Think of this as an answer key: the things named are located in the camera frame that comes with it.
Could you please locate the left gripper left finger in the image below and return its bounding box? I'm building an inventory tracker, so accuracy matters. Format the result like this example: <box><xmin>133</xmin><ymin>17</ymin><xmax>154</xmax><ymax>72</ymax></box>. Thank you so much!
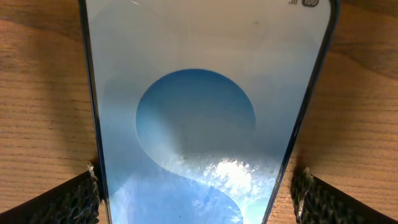
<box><xmin>1</xmin><ymin>161</ymin><xmax>103</xmax><ymax>224</ymax></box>

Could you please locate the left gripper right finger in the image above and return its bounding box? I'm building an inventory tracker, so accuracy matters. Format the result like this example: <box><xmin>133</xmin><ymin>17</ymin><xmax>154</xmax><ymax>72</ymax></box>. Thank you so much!
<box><xmin>290</xmin><ymin>168</ymin><xmax>397</xmax><ymax>224</ymax></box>

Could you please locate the blue screen smartphone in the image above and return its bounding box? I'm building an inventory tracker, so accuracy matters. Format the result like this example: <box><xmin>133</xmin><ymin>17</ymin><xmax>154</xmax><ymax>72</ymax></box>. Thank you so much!
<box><xmin>79</xmin><ymin>0</ymin><xmax>340</xmax><ymax>224</ymax></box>

